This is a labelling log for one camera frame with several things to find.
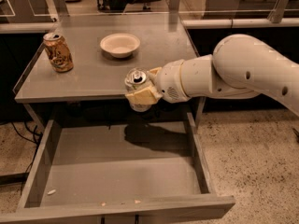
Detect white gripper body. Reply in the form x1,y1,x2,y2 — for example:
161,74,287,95
155,60,190,104

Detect silver green 7up can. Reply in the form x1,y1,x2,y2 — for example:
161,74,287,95
124,68,151,112

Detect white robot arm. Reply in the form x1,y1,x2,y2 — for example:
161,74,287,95
124,35,299,115

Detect grey counter cabinet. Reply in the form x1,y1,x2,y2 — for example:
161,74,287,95
12,12,215,133

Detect orange soda can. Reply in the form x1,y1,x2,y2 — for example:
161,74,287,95
43,33,74,73

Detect grey open top drawer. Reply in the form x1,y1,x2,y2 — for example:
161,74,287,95
1,115,235,224

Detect white paper bowl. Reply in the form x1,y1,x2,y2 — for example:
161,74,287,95
100,34,140,59

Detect white paper scrap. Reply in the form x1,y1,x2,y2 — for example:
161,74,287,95
47,189,56,195

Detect grey horizontal rail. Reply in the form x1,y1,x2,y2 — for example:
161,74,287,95
182,18,299,29

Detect black floor cables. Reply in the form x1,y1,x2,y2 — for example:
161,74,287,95
8,120,43,195

